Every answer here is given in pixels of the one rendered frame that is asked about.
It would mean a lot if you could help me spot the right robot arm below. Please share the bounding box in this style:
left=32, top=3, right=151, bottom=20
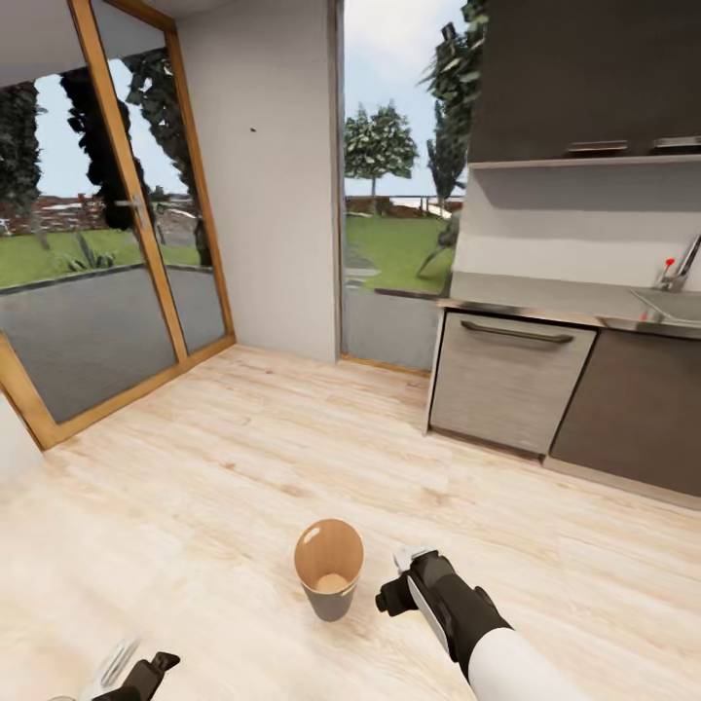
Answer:
left=374, top=538, right=594, bottom=701

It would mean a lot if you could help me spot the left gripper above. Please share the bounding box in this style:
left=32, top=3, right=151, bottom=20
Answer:
left=97, top=651, right=180, bottom=701

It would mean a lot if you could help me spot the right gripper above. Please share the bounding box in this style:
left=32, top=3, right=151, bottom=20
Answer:
left=374, top=574, right=418, bottom=617

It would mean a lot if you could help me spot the trash can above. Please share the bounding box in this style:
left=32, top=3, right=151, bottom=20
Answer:
left=293, top=519, right=365, bottom=622

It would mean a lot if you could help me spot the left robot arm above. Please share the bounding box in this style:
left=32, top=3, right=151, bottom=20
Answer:
left=53, top=631, right=180, bottom=701

